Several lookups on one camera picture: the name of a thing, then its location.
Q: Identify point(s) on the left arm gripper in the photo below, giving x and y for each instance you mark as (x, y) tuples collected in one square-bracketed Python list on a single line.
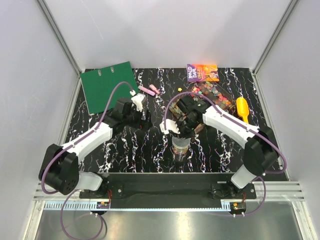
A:
[(141, 124)]

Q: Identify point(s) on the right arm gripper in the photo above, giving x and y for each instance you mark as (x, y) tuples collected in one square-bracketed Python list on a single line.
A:
[(182, 134)]

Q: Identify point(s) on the clear candy jar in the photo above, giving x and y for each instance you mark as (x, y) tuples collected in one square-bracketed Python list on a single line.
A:
[(178, 153)]

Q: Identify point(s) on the round clear jar lid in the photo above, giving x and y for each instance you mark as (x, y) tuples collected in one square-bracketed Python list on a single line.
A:
[(181, 142)]

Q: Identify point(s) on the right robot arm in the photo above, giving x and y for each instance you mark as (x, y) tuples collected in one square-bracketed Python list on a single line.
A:
[(259, 143)]

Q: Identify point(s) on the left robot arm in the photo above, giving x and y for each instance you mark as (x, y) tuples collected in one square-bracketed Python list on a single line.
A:
[(59, 172)]

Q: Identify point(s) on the light pink highlighter pen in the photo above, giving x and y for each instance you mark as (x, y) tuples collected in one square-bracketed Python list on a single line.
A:
[(146, 90)]

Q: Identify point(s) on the clear acrylic candy tray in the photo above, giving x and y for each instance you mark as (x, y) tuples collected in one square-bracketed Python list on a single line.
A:
[(211, 90)]

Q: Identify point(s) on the Roald Dahl book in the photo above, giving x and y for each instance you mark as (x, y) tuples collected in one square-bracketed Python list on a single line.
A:
[(202, 73)]

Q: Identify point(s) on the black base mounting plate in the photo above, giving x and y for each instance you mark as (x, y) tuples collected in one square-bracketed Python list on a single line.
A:
[(213, 187)]

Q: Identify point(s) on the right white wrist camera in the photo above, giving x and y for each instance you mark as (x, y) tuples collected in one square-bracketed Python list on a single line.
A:
[(169, 125)]

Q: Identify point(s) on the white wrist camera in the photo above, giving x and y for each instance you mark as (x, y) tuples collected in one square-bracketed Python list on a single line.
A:
[(169, 125), (138, 100)]

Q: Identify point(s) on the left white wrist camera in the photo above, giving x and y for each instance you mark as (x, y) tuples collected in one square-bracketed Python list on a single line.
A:
[(138, 100)]

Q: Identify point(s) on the green ring binder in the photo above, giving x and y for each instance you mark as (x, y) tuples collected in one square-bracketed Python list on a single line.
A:
[(98, 85)]

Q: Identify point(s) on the aluminium frame rail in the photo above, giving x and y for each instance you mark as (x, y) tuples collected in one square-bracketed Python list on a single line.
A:
[(272, 190)]

